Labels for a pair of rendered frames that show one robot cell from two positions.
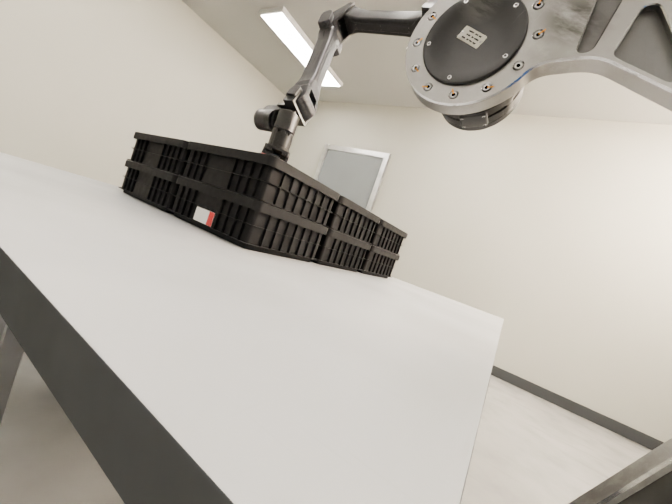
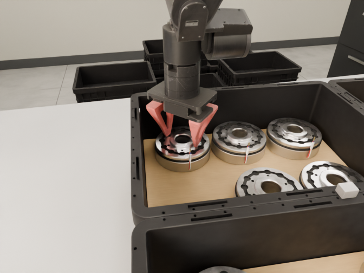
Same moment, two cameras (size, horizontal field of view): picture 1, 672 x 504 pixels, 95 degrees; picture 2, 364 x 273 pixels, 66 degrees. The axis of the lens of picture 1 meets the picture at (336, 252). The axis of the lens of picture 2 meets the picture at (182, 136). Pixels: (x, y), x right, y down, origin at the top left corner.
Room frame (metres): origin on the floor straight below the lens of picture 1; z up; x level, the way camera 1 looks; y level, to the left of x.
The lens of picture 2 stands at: (1.14, -0.05, 1.17)
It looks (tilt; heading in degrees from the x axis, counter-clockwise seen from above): 35 degrees down; 137
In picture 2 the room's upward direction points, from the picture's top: straight up
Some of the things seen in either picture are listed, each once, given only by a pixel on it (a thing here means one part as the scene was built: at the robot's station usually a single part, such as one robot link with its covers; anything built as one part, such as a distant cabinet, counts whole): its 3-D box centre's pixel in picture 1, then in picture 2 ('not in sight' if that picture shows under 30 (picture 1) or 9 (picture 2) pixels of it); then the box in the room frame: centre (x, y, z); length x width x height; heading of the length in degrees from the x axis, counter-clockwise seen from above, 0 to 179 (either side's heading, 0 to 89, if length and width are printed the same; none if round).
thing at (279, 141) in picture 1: (279, 145); (182, 81); (0.83, 0.24, 0.98); 0.10 x 0.07 x 0.07; 15
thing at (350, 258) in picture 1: (308, 239); not in sight; (1.20, 0.12, 0.76); 0.40 x 0.30 x 0.12; 56
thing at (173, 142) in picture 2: not in sight; (182, 140); (0.83, 0.24, 0.86); 0.05 x 0.05 x 0.01
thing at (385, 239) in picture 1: (354, 229); not in sight; (1.45, -0.05, 0.87); 0.40 x 0.30 x 0.11; 56
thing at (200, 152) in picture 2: not in sight; (182, 142); (0.83, 0.24, 0.86); 0.10 x 0.10 x 0.01
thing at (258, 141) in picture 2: not in sight; (239, 136); (0.89, 0.33, 0.86); 0.10 x 0.10 x 0.01
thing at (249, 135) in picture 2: not in sight; (239, 134); (0.89, 0.33, 0.86); 0.05 x 0.05 x 0.01
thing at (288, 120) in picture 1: (285, 122); (186, 43); (0.83, 0.24, 1.04); 0.07 x 0.06 x 0.07; 60
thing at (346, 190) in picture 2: not in sight; (346, 190); (1.10, 0.24, 0.94); 0.02 x 0.01 x 0.01; 56
